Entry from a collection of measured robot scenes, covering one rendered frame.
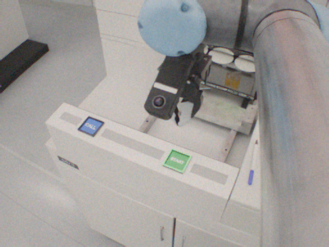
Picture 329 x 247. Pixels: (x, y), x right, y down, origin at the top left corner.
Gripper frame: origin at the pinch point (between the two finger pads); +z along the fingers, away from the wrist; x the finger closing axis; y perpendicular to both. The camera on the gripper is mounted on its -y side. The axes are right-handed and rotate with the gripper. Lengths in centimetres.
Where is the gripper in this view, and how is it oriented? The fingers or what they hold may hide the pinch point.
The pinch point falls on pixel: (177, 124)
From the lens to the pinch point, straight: 60.9
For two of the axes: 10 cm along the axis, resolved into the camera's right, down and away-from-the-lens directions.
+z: 0.0, 6.6, 7.5
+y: 4.3, -6.8, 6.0
